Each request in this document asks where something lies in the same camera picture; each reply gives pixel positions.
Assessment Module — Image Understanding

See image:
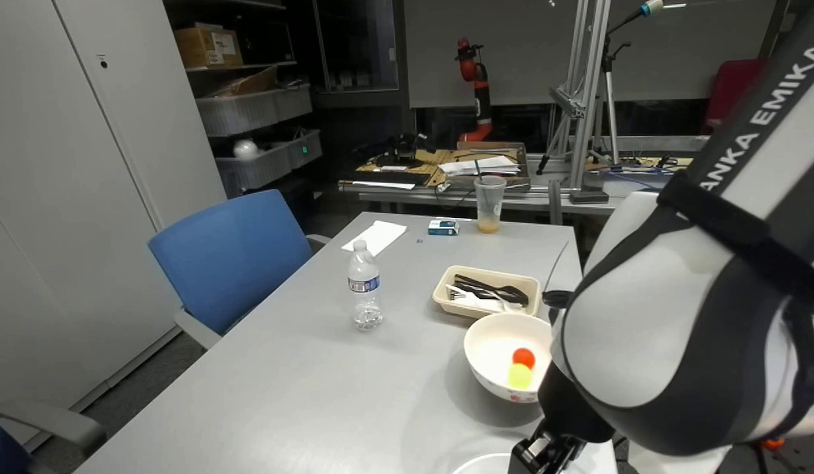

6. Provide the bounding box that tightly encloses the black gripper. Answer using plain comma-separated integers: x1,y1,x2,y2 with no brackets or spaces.
506,416,596,474

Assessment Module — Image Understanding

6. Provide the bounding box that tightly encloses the white plate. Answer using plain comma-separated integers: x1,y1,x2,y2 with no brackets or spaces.
450,450,521,474

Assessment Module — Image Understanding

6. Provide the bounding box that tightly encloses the white ceramic bowl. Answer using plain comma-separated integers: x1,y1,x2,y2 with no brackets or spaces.
461,312,555,405

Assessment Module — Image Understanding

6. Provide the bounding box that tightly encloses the yellow ball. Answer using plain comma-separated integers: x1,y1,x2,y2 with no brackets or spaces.
506,362,537,393

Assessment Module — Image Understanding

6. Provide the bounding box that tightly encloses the beige rectangular tray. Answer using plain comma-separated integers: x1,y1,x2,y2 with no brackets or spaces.
429,264,546,323

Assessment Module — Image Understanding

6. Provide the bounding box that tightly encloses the black plastic cutlery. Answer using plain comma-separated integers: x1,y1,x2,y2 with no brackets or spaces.
450,271,531,312

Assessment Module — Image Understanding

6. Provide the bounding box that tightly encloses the clear plastic water bottle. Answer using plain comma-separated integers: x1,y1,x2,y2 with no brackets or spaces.
344,237,386,335

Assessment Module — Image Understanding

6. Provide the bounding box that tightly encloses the small blue box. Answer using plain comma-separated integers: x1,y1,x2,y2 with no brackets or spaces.
425,215,461,240

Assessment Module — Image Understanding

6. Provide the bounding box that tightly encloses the clear plastic cup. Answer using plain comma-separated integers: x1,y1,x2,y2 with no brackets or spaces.
472,175,508,237

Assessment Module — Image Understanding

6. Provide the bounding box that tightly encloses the white paper sheet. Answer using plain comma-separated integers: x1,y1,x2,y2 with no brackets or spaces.
340,218,411,258

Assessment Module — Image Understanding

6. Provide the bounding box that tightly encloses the white papers stack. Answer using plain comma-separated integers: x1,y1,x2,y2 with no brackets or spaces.
438,154,521,179

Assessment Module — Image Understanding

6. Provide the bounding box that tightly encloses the grey cluttered work table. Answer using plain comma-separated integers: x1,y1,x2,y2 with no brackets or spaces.
336,140,679,218

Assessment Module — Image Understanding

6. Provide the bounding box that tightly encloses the thin stand with green tip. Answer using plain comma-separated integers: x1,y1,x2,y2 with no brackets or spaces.
601,0,691,172

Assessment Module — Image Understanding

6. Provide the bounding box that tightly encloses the blue office chair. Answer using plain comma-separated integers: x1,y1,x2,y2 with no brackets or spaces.
145,188,332,354

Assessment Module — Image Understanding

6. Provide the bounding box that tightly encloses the grey storage bin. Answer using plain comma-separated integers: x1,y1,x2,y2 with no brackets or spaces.
213,130,323,197
194,79,315,142

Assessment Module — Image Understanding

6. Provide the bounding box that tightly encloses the white round object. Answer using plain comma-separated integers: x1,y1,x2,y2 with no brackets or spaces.
231,138,263,163

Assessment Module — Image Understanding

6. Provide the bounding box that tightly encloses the red chair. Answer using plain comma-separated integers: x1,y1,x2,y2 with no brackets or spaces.
702,57,770,135

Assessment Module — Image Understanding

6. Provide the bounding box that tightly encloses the blue chair with grey armrest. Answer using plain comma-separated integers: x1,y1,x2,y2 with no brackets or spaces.
0,402,108,474

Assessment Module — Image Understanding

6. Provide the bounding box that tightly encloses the cardboard box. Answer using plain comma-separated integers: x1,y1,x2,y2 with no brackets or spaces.
174,22,245,75

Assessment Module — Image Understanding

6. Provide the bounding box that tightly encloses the white metal cabinet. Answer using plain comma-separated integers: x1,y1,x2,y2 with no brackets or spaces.
0,0,230,416

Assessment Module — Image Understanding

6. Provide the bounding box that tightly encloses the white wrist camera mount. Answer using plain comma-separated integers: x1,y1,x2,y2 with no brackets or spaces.
579,439,621,474

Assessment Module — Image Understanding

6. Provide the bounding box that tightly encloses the aluminium frame stand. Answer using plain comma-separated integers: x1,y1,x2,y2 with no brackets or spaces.
546,0,616,205

